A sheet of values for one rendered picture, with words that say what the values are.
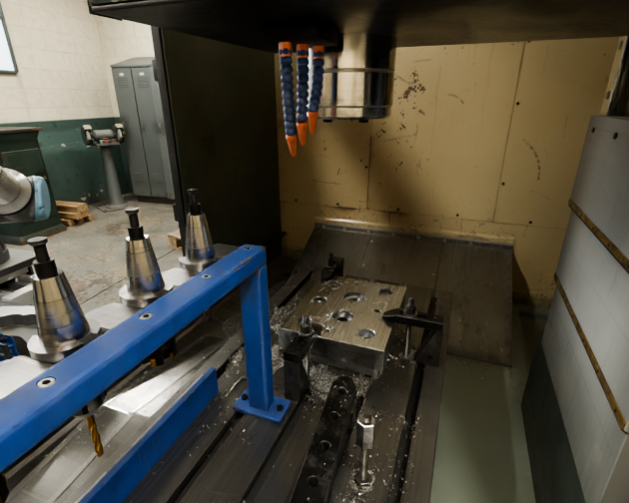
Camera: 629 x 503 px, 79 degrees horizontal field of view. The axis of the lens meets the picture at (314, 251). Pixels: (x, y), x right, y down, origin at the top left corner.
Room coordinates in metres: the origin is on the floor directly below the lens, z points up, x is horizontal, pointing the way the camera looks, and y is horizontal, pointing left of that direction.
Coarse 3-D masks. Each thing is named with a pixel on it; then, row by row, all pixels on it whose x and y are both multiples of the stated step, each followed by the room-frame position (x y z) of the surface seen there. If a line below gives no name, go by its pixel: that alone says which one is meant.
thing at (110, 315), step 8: (112, 304) 0.40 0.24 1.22; (120, 304) 0.40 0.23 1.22; (88, 312) 0.39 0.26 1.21; (96, 312) 0.38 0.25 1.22; (104, 312) 0.38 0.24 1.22; (112, 312) 0.38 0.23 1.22; (120, 312) 0.38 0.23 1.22; (128, 312) 0.38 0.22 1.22; (136, 312) 0.38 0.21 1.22; (104, 320) 0.37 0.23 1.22; (112, 320) 0.37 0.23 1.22; (120, 320) 0.37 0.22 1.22; (104, 328) 0.35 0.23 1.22
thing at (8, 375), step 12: (12, 360) 0.30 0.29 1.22; (24, 360) 0.30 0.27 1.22; (36, 360) 0.30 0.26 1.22; (0, 372) 0.28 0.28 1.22; (12, 372) 0.28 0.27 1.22; (24, 372) 0.28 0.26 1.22; (36, 372) 0.28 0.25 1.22; (0, 384) 0.26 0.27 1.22; (12, 384) 0.26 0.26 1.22; (0, 396) 0.25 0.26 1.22
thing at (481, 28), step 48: (96, 0) 0.48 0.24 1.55; (144, 0) 0.46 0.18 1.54; (192, 0) 0.44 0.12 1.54; (240, 0) 0.44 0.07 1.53; (288, 0) 0.44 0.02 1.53; (336, 0) 0.44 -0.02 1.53; (384, 0) 0.44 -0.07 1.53; (432, 0) 0.44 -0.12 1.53; (480, 0) 0.44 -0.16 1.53; (528, 0) 0.44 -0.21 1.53; (576, 0) 0.44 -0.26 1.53; (624, 0) 0.44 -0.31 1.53
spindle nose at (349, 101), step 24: (312, 48) 0.66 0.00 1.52; (336, 48) 0.64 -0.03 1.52; (360, 48) 0.64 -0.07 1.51; (384, 48) 0.66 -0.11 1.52; (312, 72) 0.66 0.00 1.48; (336, 72) 0.64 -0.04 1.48; (360, 72) 0.64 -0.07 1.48; (384, 72) 0.66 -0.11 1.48; (336, 96) 0.64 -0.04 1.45; (360, 96) 0.64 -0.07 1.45; (384, 96) 0.66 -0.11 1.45
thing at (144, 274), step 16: (128, 240) 0.42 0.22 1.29; (144, 240) 0.42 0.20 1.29; (128, 256) 0.42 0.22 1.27; (144, 256) 0.42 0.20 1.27; (128, 272) 0.41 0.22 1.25; (144, 272) 0.41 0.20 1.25; (160, 272) 0.43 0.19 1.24; (128, 288) 0.41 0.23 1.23; (144, 288) 0.41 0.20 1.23; (160, 288) 0.42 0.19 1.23
